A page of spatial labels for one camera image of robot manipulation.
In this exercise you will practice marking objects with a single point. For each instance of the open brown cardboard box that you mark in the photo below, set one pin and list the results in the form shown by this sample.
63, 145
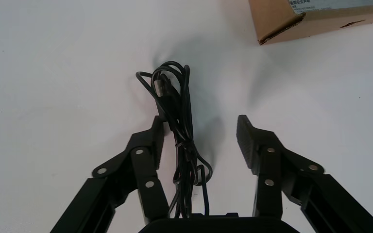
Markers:
318, 27

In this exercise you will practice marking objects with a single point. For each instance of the white printed instruction sheet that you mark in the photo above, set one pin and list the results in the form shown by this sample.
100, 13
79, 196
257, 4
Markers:
334, 4

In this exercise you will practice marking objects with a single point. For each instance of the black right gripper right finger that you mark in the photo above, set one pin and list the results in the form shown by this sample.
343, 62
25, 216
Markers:
267, 160

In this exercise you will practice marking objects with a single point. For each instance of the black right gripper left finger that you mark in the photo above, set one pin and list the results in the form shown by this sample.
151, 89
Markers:
144, 167

